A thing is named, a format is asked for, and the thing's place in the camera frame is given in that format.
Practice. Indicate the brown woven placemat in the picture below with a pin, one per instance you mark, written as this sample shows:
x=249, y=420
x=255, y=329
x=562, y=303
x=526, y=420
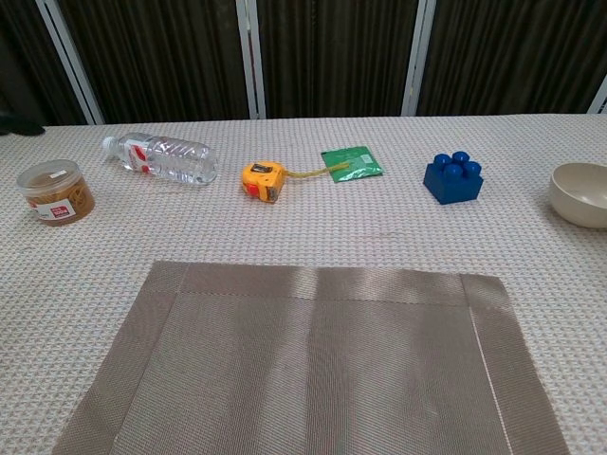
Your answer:
x=308, y=369

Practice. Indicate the green foil sachet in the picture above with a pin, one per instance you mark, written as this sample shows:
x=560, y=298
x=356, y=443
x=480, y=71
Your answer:
x=362, y=166

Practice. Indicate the silver aluminium frame post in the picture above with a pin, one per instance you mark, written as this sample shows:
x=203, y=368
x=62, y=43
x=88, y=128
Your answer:
x=417, y=61
x=70, y=61
x=598, y=99
x=251, y=61

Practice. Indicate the blue building block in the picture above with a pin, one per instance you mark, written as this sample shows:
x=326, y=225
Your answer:
x=450, y=187

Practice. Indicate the clear plastic water bottle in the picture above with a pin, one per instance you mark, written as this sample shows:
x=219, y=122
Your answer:
x=166, y=158

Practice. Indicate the orange tape measure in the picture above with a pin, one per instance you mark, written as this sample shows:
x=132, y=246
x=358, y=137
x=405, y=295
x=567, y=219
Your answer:
x=261, y=180

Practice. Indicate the light brown bowl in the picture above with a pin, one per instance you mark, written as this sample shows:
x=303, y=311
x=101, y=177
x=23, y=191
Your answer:
x=581, y=204

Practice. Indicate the beige woven tablecloth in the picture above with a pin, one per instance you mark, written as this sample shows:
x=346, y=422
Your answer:
x=142, y=227

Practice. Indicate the clear jar of rubber bands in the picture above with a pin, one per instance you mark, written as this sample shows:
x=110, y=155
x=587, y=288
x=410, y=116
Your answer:
x=57, y=199

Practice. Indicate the black pleated curtain panel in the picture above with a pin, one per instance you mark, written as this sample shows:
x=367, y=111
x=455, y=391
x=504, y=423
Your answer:
x=23, y=61
x=166, y=57
x=332, y=57
x=512, y=52

